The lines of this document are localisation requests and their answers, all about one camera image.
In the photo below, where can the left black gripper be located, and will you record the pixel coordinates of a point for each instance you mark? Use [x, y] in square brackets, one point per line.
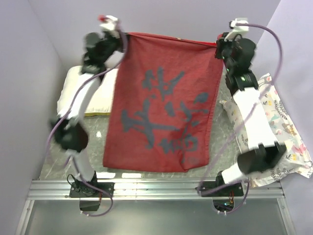
[118, 40]

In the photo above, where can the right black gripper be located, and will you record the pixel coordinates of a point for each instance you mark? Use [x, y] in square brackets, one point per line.
[222, 43]

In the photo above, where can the white pillow yellow edge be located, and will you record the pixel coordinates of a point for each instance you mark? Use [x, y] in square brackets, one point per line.
[101, 102]

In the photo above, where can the red pillowcase grey print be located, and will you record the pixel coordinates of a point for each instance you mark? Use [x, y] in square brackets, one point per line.
[163, 105]

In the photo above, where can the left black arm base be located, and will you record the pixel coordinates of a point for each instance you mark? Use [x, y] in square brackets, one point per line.
[90, 197]

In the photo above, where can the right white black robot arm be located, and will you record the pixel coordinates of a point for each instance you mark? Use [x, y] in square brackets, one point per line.
[264, 150]

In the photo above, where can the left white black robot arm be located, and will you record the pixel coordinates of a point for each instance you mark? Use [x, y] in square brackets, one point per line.
[67, 127]

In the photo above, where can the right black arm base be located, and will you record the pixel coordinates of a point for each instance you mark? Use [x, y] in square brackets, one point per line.
[227, 198]

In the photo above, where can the floral patterned white pillow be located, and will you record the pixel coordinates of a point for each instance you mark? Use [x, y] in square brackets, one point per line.
[296, 159]

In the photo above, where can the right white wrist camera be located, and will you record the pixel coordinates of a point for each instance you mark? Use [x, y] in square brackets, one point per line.
[237, 27]

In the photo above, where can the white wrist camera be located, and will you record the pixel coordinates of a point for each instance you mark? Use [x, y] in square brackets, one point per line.
[108, 22]
[237, 27]

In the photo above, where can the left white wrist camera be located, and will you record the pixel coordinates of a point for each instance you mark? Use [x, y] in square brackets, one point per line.
[108, 22]

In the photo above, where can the aluminium mounting rail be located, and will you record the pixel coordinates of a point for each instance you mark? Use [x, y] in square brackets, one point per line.
[154, 207]

